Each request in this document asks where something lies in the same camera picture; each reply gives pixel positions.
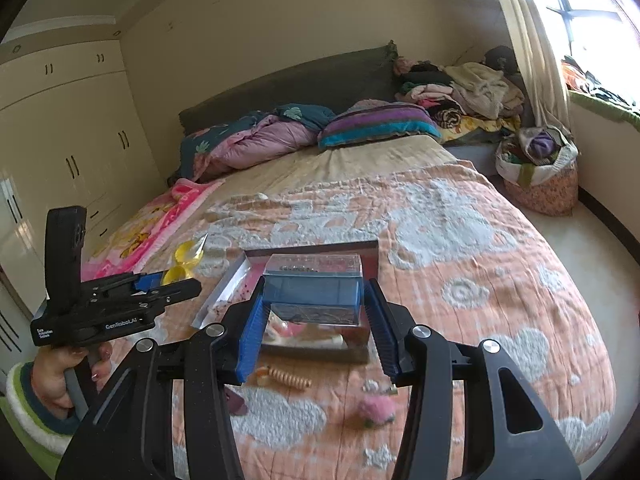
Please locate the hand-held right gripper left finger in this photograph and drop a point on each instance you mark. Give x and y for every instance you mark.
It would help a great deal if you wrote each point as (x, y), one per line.
(250, 330)

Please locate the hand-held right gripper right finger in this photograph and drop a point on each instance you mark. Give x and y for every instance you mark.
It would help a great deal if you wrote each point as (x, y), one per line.
(385, 332)

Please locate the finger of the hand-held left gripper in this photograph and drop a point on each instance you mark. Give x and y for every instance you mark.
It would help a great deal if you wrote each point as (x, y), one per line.
(150, 281)
(175, 294)

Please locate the yellow rings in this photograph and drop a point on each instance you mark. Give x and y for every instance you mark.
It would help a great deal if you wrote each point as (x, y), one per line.
(186, 260)

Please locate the grey tray box pink inside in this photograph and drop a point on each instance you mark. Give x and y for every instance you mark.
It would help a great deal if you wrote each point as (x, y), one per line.
(225, 290)

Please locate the small clear blue box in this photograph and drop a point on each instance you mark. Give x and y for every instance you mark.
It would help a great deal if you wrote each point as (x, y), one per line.
(312, 290)

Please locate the person's left forearm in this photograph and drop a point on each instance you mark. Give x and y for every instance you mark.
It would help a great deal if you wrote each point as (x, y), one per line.
(30, 420)

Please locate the person's left hand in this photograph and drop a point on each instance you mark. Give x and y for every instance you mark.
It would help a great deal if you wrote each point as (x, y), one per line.
(50, 375)

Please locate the pink cartoon blanket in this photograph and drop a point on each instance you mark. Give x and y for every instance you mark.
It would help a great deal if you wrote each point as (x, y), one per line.
(135, 230)

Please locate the pink pompom hair clip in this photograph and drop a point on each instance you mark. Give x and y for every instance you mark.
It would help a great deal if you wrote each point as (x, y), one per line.
(377, 410)

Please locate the cream wardrobe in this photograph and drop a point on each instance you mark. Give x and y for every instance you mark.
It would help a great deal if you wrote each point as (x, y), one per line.
(60, 135)

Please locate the pink and teal quilt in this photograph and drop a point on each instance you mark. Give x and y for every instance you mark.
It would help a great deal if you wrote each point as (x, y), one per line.
(260, 140)

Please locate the striped purple teal pillow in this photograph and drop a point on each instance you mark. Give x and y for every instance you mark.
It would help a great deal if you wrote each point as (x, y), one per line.
(380, 125)

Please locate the floral laundry basket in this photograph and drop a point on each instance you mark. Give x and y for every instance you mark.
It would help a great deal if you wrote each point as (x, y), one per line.
(542, 180)

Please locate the dark green headboard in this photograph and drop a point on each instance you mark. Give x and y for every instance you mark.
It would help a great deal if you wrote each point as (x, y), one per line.
(300, 82)

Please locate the pile of folded clothes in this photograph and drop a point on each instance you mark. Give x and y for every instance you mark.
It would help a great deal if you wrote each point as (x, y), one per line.
(465, 90)

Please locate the clothes on windowsill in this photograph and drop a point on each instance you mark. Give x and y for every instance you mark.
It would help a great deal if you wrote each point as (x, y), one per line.
(600, 90)

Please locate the cream curtain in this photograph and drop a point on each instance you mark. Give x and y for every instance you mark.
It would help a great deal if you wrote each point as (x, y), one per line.
(530, 35)

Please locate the window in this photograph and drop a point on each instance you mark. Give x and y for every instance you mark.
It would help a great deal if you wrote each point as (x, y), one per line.
(600, 10)

